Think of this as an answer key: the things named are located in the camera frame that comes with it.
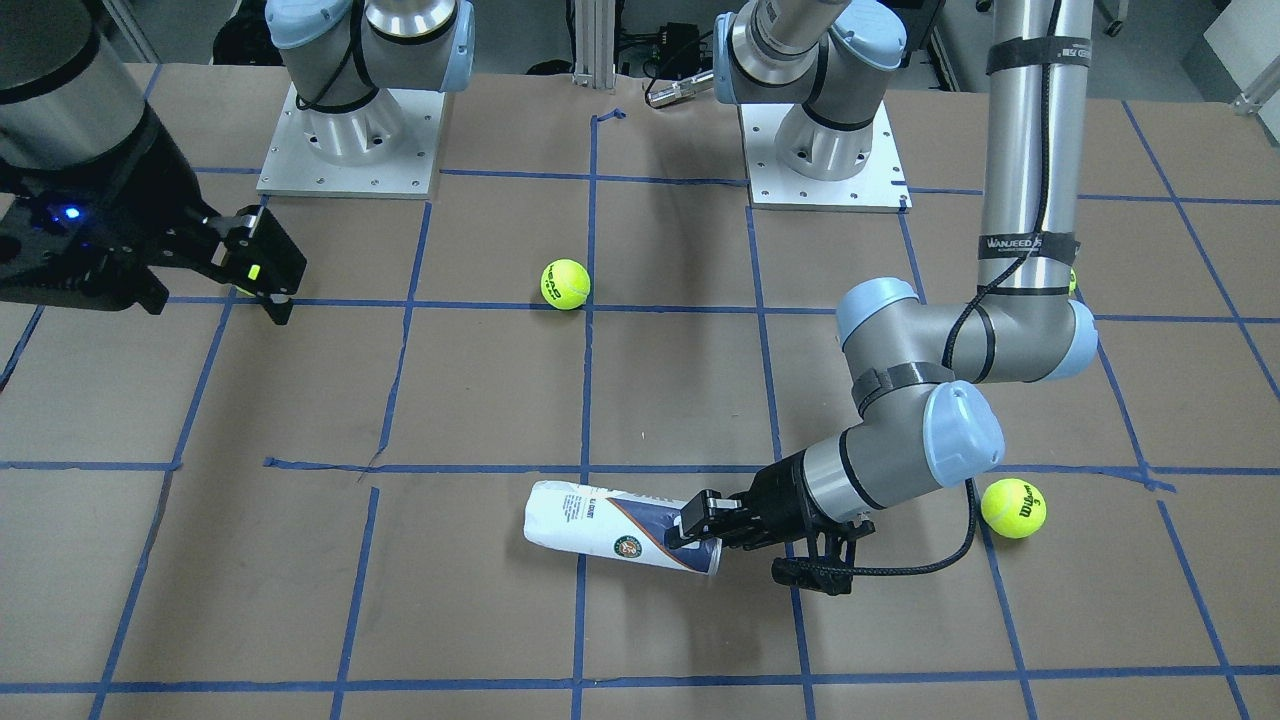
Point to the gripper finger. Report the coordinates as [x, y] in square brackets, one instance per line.
[255, 254]

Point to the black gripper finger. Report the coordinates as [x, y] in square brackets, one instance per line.
[710, 510]
[695, 538]

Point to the black gripper body with camera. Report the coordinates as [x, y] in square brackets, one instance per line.
[781, 491]

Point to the second arm gripper body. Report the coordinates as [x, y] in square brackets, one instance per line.
[152, 180]

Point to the white tennis ball can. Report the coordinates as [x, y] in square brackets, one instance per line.
[614, 525]

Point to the tennis ball middle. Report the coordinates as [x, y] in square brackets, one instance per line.
[1013, 508]

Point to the tennis ball far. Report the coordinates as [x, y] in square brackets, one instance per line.
[565, 284]

